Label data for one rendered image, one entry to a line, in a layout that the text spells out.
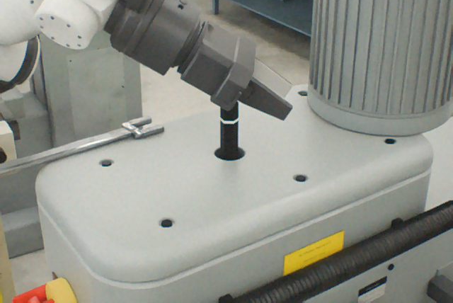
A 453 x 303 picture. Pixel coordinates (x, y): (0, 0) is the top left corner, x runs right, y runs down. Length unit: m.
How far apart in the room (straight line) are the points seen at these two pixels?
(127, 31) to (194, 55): 0.08
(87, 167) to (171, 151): 0.10
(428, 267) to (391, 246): 0.22
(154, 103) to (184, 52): 4.65
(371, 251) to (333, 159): 0.12
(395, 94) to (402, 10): 0.11
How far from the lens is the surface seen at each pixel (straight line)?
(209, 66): 0.75
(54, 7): 0.74
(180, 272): 0.70
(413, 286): 1.06
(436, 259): 1.07
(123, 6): 0.75
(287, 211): 0.75
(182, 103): 5.38
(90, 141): 0.86
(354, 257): 0.82
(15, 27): 0.89
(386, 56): 0.86
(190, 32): 0.75
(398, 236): 0.87
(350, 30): 0.86
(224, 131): 0.81
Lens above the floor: 2.30
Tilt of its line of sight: 28 degrees down
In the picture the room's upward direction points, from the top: straight up
